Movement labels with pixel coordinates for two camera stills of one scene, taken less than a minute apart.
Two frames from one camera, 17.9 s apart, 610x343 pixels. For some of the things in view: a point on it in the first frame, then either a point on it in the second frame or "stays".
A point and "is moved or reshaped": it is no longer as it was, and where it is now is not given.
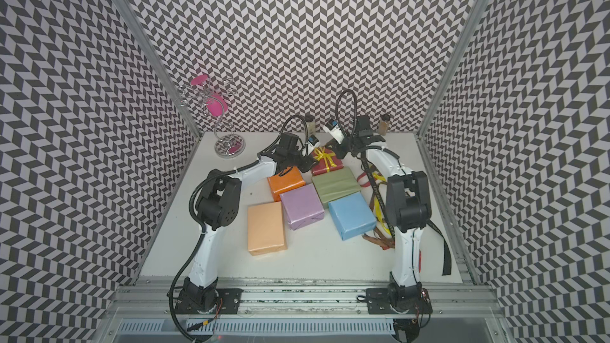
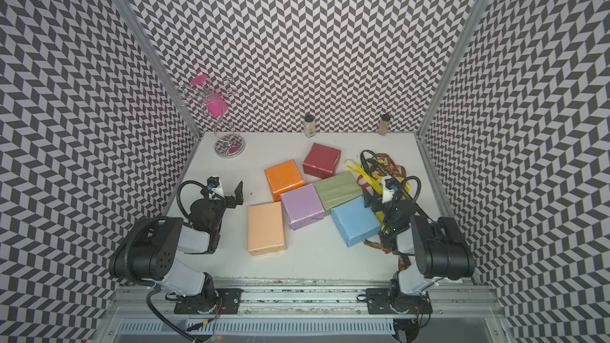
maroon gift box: x=326 y=161 stays
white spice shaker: x=310 y=125 stays
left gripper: x=307 y=165 → x=238 y=197
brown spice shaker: x=383 y=126 stays
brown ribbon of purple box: x=379 y=237 is moved or reshaped
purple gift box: x=303 y=206 stays
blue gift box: x=353 y=216 is moved or reshaped
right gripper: x=339 y=149 → x=369 y=199
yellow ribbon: x=322 y=154 → x=357 y=168
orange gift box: x=285 y=181 stays
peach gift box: x=265 y=228 stays
